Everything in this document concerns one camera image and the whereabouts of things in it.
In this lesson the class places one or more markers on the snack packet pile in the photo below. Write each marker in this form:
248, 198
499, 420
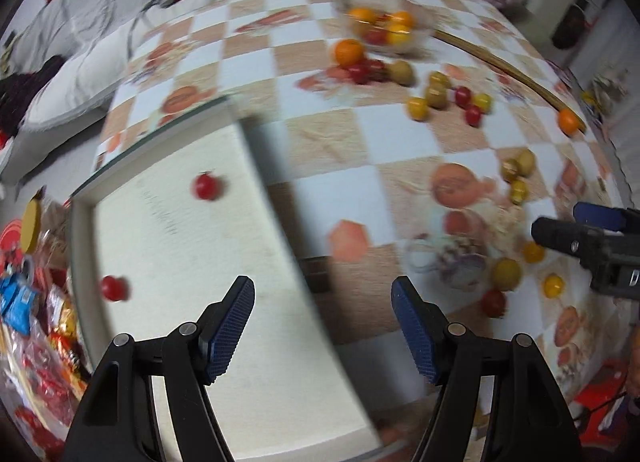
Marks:
43, 372

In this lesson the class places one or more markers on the glass fruit bowl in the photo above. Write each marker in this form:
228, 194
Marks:
397, 28

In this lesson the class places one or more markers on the red cherry tomato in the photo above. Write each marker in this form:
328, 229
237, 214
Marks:
493, 304

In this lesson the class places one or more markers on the orange beside bowl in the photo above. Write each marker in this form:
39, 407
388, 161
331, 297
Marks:
348, 52

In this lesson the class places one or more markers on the curved wooden stick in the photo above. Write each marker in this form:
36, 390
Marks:
509, 69

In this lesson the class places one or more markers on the checkered fruit tablecloth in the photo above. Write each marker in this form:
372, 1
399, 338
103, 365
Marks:
437, 180

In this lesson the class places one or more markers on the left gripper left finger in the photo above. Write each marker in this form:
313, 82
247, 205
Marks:
116, 418

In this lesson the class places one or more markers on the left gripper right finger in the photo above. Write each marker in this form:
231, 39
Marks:
529, 418

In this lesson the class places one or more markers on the yellow cherry tomato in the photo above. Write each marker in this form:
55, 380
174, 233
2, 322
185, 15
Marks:
506, 274

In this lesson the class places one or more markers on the lone orange by stick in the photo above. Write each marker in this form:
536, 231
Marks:
568, 122

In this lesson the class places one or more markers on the white shallow tray box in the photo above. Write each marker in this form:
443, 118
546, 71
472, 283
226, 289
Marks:
161, 232

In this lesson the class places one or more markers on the grey white sofa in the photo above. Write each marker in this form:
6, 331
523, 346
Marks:
96, 39

